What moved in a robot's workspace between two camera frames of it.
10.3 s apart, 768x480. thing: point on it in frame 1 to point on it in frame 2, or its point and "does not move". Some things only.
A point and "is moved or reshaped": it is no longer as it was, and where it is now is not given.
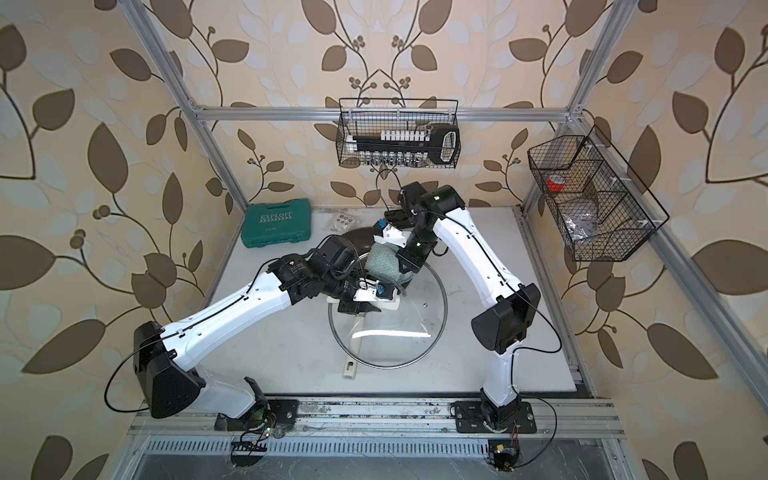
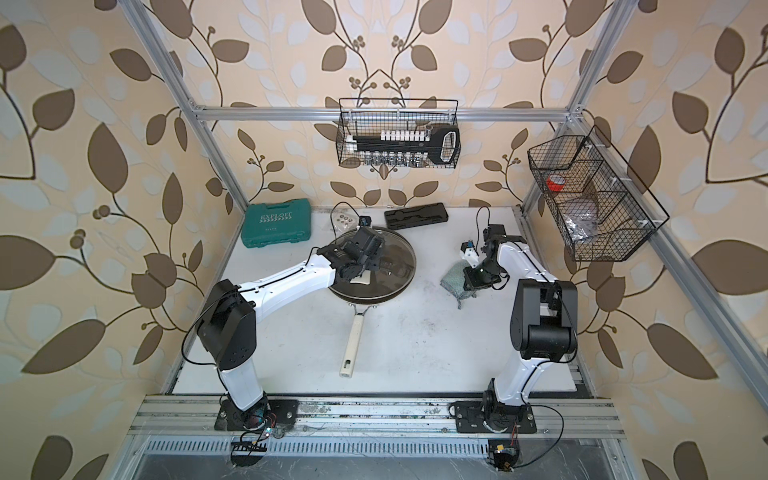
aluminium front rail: [563, 418] does not move
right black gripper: [414, 263] to [475, 284]
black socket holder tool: [407, 148] does not move
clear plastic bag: [582, 227] does not move
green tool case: [276, 223] does not move
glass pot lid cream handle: [396, 337] is moved or reshaped
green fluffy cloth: [381, 261] to [453, 282]
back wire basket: [398, 133] does not move
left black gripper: [352, 306] to [376, 258]
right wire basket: [599, 207] does not move
